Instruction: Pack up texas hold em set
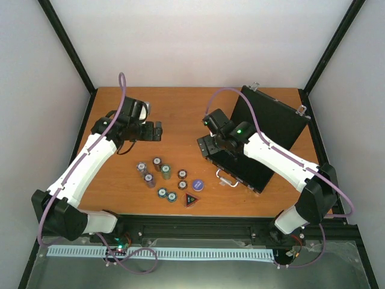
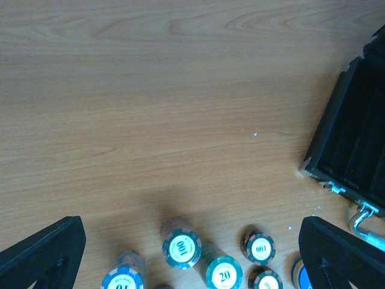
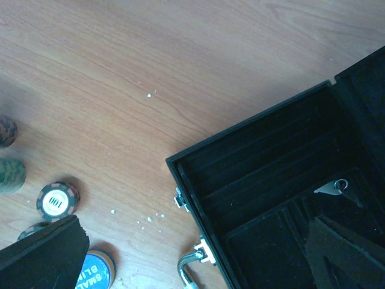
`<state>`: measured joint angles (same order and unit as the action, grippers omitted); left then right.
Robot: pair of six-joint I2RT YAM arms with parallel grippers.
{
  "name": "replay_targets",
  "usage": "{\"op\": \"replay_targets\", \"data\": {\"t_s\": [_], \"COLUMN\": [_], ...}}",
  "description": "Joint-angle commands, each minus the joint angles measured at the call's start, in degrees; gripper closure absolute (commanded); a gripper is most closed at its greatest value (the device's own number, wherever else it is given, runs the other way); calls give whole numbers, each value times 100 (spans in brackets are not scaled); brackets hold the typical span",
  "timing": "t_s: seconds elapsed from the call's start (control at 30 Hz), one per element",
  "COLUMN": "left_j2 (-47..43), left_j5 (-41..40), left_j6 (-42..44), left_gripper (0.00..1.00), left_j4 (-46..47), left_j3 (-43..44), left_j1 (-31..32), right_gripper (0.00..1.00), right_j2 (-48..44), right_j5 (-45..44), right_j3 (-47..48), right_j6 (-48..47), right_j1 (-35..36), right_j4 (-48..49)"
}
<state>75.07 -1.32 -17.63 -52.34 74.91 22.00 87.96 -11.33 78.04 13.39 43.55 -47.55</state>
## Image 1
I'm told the blue short stack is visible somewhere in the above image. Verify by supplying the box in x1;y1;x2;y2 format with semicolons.
157;188;168;198
167;191;177;202

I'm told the black poker set case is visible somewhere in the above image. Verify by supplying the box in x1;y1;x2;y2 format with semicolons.
197;86;311;194

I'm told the brown short stack upper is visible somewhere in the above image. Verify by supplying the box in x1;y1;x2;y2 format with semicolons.
177;169;187;179

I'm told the purple chip stack upper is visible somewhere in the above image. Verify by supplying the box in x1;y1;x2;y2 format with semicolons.
137;162;148;178

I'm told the right black frame post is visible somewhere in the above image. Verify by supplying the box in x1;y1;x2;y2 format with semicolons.
303;0;366;94

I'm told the brown short stack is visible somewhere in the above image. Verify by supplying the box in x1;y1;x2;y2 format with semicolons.
177;180;188;190
177;169;187;179

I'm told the purple chip stack lower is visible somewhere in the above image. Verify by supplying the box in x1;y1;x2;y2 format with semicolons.
144;173;156;188

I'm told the blue short stack left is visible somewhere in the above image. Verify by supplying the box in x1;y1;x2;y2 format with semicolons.
157;188;168;198

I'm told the purple chip stack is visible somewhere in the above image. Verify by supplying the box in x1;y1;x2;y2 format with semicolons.
144;173;156;188
137;162;148;178

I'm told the blue short stack right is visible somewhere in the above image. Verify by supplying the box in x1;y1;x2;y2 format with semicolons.
167;191;177;202

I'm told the brown short stack lower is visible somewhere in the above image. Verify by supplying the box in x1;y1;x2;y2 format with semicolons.
177;180;188;190

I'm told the triangular all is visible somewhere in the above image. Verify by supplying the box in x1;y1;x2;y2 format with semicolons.
183;193;199;208

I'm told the brown tall chip stack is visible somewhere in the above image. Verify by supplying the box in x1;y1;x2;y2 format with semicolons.
153;157;162;172

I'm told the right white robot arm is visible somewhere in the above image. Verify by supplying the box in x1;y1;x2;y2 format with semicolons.
202;109;337;235

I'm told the green tall chip stack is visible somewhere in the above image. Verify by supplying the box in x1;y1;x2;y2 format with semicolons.
160;164;171;180

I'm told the left black frame post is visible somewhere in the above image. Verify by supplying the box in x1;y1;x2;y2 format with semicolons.
37;0;97;94

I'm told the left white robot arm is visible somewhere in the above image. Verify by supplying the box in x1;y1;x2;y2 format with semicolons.
31;117;162;245

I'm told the black frame post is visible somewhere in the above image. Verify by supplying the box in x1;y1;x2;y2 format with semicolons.
37;0;97;94
303;0;366;94

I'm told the blue round blind button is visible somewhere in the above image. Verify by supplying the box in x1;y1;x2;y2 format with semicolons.
192;179;205;191

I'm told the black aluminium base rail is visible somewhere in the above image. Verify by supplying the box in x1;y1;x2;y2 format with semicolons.
38;214;360;250

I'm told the light blue cable duct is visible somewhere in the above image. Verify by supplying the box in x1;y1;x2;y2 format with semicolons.
46;245;274;263

